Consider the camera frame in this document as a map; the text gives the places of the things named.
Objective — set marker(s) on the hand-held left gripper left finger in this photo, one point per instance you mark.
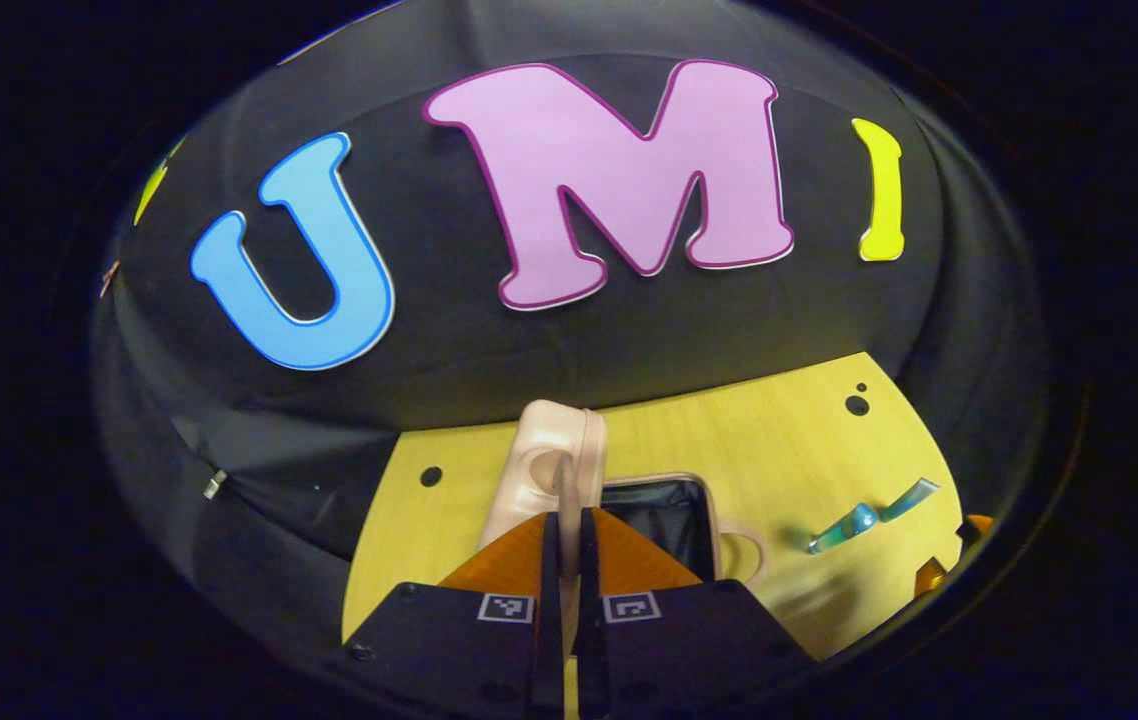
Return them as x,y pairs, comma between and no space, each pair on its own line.
549,620

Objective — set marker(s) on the pink suitcase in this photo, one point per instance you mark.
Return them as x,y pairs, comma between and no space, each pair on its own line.
539,450

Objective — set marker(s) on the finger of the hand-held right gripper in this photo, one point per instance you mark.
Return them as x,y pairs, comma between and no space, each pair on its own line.
931,578
976,530

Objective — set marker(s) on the black backdrop cloth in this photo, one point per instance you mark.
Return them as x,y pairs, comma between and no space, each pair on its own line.
529,370

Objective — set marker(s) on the blue skin care bottle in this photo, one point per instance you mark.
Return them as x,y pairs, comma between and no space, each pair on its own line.
844,530

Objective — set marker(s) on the small metal clip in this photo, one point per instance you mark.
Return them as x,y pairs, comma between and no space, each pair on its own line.
214,485

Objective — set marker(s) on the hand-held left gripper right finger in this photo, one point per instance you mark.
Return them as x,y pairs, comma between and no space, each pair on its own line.
589,600

